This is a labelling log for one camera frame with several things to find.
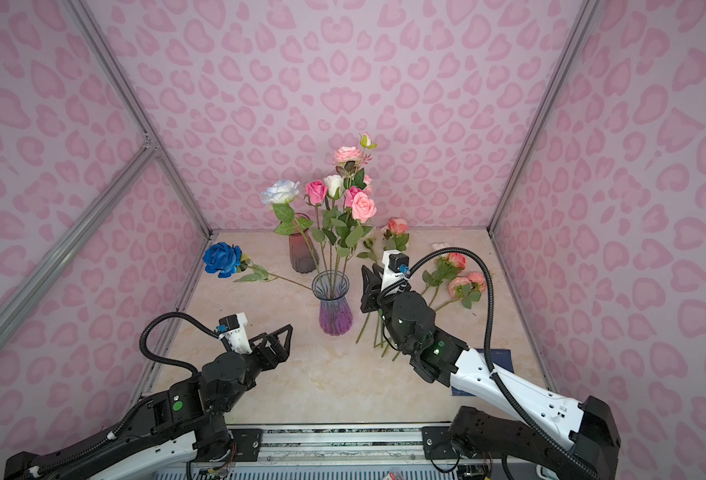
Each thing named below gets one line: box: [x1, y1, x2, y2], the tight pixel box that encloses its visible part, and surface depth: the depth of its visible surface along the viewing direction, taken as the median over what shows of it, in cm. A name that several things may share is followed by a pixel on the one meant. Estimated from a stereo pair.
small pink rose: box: [421, 253, 487, 311], surface depth 100 cm
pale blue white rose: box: [261, 180, 300, 204], surface depth 69 cm
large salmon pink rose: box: [351, 192, 377, 223], surface depth 65 cm
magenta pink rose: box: [306, 180, 328, 207], surface depth 71 cm
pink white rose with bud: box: [333, 132, 378, 190], surface depth 71 cm
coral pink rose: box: [382, 218, 410, 252], surface depth 112 cm
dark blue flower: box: [203, 242, 312, 291], surface depth 60 cm
